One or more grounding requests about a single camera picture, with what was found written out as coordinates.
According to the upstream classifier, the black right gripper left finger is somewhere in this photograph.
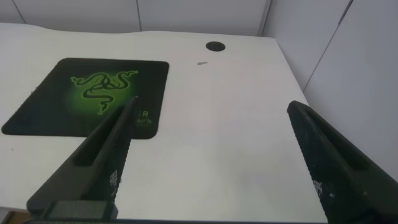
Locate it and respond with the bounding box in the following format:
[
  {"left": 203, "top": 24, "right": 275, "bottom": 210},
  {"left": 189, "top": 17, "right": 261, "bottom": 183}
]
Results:
[{"left": 26, "top": 95, "right": 139, "bottom": 216}]

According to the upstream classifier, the black round cable grommet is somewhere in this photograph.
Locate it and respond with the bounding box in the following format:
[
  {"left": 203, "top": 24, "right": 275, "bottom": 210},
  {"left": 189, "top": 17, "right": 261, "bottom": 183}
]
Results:
[{"left": 205, "top": 41, "right": 226, "bottom": 52}]

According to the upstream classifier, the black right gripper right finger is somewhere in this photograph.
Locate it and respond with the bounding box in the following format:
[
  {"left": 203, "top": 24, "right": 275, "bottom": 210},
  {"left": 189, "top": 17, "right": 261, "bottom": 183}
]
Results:
[{"left": 286, "top": 100, "right": 398, "bottom": 224}]

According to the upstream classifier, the black green snake-logo mouse pad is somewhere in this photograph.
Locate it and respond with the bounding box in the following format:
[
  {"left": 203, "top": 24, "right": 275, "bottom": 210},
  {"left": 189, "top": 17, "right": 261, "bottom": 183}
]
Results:
[{"left": 1, "top": 57, "right": 170, "bottom": 141}]

